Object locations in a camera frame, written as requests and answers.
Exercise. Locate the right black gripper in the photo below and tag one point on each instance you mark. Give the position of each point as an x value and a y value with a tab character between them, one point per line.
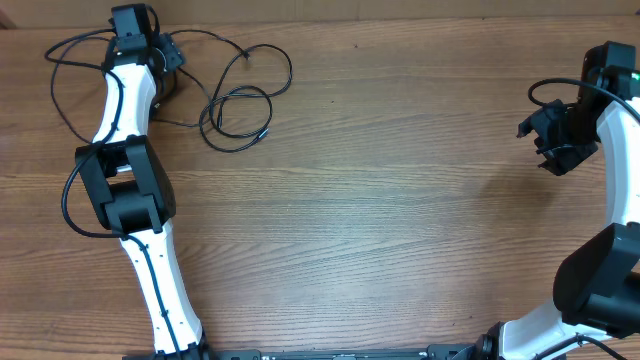
563	160

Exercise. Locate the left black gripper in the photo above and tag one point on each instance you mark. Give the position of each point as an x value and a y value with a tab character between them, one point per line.
167	43

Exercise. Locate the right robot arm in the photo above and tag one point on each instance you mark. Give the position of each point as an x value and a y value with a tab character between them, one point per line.
595	296

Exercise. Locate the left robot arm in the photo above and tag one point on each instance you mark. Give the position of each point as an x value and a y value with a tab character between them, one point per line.
129	189

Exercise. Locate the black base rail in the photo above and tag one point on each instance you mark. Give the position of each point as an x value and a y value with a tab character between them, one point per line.
325	354

